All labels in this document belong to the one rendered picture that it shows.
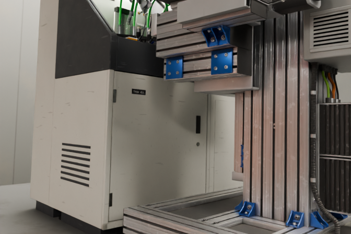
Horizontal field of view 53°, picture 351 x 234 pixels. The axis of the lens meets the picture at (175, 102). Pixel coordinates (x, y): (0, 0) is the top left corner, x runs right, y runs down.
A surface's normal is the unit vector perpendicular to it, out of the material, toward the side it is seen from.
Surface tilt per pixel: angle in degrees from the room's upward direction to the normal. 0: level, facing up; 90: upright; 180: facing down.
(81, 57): 90
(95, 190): 90
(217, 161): 90
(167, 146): 90
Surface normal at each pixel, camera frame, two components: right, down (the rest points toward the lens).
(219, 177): 0.68, -0.03
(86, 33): -0.73, -0.07
